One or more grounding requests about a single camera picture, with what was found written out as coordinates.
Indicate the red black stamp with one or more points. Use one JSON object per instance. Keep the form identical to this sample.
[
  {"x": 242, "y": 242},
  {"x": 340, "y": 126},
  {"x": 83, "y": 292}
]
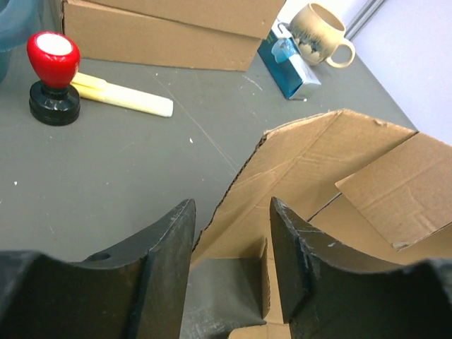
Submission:
[{"x": 55, "y": 58}]

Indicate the teal plastic bin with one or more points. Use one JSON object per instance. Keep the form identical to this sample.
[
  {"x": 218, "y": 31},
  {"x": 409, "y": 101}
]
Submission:
[{"x": 20, "y": 19}]

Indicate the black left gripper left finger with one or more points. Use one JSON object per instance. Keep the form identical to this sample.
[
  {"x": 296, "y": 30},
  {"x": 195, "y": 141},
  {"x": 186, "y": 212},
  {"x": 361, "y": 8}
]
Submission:
[{"x": 133, "y": 289}]

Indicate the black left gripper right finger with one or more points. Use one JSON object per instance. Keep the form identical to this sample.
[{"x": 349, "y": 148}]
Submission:
[{"x": 330, "y": 290}]

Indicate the lower folded cardboard box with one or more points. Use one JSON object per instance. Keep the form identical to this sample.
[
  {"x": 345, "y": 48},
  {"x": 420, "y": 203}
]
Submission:
[{"x": 111, "y": 34}]

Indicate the beige ceramic mug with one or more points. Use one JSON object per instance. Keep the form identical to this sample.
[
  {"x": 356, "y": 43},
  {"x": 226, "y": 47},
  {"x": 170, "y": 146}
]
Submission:
[{"x": 317, "y": 34}]

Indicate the brown cardboard box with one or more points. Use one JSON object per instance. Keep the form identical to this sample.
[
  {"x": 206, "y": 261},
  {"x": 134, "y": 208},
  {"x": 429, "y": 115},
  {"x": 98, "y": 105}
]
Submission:
[{"x": 380, "y": 188}]

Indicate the blue toothpaste box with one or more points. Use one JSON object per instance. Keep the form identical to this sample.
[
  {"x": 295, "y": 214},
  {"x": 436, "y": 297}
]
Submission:
[{"x": 282, "y": 58}]

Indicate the yellow highlighter marker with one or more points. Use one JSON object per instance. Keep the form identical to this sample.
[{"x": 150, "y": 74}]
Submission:
[{"x": 97, "y": 89}]

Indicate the upper folded cardboard box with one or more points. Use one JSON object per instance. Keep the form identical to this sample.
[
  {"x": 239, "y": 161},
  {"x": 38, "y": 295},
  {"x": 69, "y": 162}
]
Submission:
[{"x": 252, "y": 18}]

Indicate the folded cardboard box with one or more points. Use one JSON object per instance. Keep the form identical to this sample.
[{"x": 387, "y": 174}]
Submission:
[
  {"x": 252, "y": 18},
  {"x": 111, "y": 34}
]

